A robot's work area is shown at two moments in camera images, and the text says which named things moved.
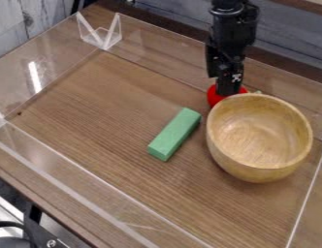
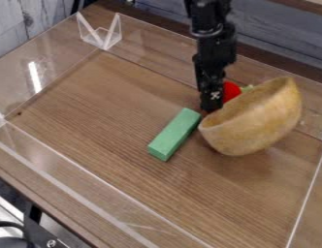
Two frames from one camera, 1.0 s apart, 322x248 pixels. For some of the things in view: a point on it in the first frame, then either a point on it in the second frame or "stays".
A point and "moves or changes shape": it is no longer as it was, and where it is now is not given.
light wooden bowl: (258, 137) moves or changes shape
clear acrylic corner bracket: (100, 38) stays
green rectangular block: (174, 134) stays
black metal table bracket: (36, 236) stays
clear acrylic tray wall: (112, 132) stays
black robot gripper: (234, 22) -> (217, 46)
